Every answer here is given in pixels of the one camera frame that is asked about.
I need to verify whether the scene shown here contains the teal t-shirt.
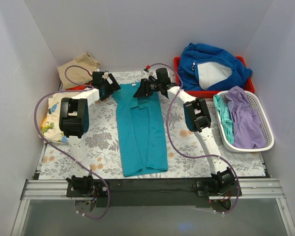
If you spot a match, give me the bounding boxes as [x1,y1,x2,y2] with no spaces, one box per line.
[112,83,168,177]

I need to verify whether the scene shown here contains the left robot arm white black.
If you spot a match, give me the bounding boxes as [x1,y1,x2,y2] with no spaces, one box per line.
[59,71,120,177]

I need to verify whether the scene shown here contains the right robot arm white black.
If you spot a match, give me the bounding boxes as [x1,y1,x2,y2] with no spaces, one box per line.
[133,68,238,196]

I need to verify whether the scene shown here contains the orange folded t-shirt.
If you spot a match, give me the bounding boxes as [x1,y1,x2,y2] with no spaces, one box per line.
[66,84,93,92]

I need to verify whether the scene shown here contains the beige folded t-shirt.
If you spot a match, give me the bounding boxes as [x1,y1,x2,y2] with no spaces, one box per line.
[58,52,100,89]

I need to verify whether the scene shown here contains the blue fleece jacket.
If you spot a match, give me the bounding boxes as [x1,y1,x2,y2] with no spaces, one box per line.
[177,43,252,91]

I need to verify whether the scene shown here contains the mint green t-shirt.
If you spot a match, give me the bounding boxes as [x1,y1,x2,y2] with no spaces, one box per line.
[213,95,234,145]

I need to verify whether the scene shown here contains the dinosaur print folded t-shirt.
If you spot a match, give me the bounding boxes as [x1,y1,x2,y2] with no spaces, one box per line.
[41,92,79,144]

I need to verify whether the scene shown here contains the red plastic tray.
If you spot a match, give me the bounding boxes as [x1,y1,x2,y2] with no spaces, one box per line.
[174,57,255,99]

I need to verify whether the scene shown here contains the purple t-shirt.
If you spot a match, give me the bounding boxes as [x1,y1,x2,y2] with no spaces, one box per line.
[226,86,266,149]

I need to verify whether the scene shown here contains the white plastic laundry basket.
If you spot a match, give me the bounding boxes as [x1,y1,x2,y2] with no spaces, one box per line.
[215,90,274,153]

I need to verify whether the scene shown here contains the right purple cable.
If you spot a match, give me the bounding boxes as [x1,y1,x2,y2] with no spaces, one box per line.
[144,62,242,215]

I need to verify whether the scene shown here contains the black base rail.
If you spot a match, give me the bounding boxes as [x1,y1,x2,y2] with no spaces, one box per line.
[66,177,241,207]

